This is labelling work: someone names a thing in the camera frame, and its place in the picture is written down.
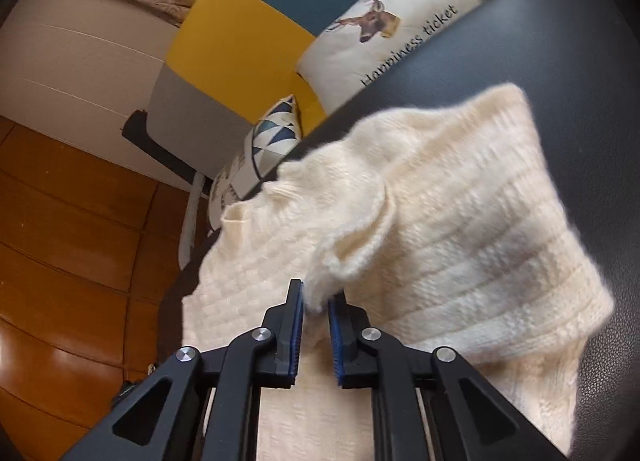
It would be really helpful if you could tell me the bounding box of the deer print pillow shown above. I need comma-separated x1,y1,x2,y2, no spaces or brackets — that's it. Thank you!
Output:
296,0,493,114

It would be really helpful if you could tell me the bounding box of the triangle pattern pillow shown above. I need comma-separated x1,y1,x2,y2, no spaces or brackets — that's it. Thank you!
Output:
207,94,303,229

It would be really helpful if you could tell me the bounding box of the white sofa armrest tube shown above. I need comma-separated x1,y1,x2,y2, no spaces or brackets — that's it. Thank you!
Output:
179,174,207,267

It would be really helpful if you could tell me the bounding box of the cream knit sweater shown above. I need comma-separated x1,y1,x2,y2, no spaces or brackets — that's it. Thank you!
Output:
181,82,617,461

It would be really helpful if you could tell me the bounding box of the grey yellow blue sofa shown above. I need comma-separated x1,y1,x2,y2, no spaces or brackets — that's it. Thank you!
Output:
147,0,543,182

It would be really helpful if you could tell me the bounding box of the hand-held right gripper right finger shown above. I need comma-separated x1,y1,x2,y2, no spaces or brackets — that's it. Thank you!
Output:
327,291,568,461

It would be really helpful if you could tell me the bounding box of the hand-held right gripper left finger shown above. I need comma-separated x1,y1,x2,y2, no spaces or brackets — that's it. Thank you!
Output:
65,278,306,461

